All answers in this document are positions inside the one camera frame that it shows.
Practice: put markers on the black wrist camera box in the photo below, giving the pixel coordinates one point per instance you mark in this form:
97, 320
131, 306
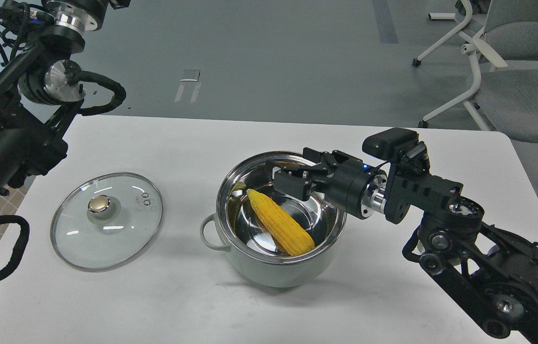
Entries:
400, 147

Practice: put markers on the glass pot lid gold knob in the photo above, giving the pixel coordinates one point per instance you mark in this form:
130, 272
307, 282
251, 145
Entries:
107, 221

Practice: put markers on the grey-green steel cooking pot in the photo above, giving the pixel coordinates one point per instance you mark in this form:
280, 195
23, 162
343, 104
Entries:
248, 245

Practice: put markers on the yellow corn cob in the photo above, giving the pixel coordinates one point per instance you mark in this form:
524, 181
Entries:
291, 237

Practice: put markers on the grey white office chair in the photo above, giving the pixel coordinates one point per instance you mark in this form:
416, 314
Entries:
499, 98

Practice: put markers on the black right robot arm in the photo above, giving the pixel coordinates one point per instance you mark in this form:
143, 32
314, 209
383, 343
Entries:
491, 273

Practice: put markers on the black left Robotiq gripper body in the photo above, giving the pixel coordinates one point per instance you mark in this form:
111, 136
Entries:
349, 186

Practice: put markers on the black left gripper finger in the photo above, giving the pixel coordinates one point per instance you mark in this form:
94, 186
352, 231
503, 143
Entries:
298, 184
323, 165

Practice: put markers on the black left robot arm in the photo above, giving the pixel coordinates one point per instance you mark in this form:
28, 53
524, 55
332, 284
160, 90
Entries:
41, 91

